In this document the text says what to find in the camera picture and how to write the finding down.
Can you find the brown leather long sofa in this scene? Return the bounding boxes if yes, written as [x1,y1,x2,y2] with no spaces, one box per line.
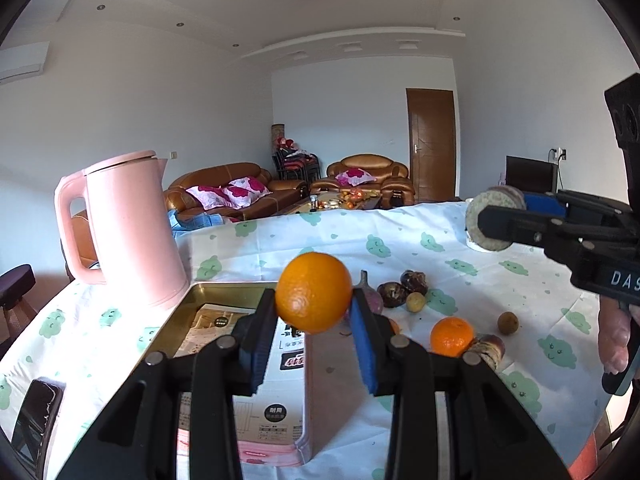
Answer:
[164,162,308,221]

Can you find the brown leather armchair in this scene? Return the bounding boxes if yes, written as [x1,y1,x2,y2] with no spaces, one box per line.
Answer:
[310,154,416,209]

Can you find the brown-yellow passion fruit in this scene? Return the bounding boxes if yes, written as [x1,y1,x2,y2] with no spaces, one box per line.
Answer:
[497,312,520,336]

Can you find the purple round turnip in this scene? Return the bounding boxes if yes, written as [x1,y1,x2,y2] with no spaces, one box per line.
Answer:
[352,270,384,314]

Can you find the person's right hand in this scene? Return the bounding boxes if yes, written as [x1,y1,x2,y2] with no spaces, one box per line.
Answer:
[598,296,631,375]

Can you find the small orange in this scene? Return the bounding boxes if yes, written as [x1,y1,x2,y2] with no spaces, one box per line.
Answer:
[387,318,401,335]

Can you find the pink metal tin box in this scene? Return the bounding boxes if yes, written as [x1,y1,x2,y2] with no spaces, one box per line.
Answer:
[138,282,311,467]

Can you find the stacked dark chairs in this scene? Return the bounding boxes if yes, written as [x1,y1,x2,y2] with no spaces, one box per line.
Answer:
[272,136,320,184]

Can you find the black smartphone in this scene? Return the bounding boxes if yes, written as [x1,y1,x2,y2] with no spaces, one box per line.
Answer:
[11,378,65,480]

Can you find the black television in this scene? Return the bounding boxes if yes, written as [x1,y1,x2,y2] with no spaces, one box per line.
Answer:
[506,156,558,193]

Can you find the orange wooden chair back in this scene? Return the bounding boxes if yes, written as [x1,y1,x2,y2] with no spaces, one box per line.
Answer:
[60,210,101,285]

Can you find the brown wooden door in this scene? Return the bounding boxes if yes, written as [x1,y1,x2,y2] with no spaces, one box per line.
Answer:
[406,88,457,203]

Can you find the pink electric kettle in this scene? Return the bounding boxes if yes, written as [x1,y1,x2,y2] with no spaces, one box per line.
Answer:
[54,151,190,307]

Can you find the blue clothing pile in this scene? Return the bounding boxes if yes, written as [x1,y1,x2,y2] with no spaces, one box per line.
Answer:
[167,209,224,240]

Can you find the wooden coffee table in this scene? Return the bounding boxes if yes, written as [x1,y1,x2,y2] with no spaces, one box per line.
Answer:
[281,188,388,214]

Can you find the white wall air conditioner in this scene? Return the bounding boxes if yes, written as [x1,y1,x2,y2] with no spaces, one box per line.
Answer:
[0,41,50,84]

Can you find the small yellow round fruit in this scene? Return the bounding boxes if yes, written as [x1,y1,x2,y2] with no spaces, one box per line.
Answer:
[406,292,426,313]

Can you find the white cloud-print tablecloth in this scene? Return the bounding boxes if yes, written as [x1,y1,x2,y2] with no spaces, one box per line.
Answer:
[1,203,608,479]

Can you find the dark purple round stool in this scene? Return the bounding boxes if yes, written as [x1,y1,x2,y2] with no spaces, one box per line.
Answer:
[0,264,37,347]

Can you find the sugarcane piece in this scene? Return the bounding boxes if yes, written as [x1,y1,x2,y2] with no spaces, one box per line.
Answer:
[464,185,527,254]
[466,334,506,372]

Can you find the large orange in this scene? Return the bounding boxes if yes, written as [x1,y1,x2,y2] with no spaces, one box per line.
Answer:
[274,252,352,335]

